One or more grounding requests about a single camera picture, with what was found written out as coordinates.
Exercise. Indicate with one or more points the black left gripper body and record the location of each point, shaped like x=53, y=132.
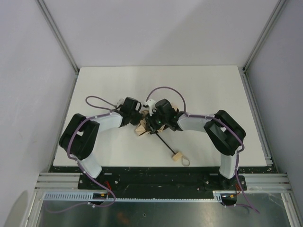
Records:
x=136, y=118

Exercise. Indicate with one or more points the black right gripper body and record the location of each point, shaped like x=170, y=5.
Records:
x=153, y=124

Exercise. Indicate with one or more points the beige folding umbrella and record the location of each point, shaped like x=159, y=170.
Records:
x=142, y=129

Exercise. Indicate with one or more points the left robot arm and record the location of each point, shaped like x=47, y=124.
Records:
x=79, y=137

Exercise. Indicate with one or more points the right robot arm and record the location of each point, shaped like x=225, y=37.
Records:
x=224, y=132

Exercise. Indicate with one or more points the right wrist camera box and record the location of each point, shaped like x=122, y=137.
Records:
x=149, y=104

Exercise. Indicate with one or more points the grey cable duct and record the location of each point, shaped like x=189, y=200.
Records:
x=212, y=196

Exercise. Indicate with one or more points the left aluminium frame post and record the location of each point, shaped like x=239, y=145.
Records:
x=57, y=34

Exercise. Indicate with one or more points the aluminium frame post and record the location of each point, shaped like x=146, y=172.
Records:
x=271, y=22
x=57, y=34

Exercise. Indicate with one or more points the right aluminium frame post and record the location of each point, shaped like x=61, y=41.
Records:
x=271, y=22

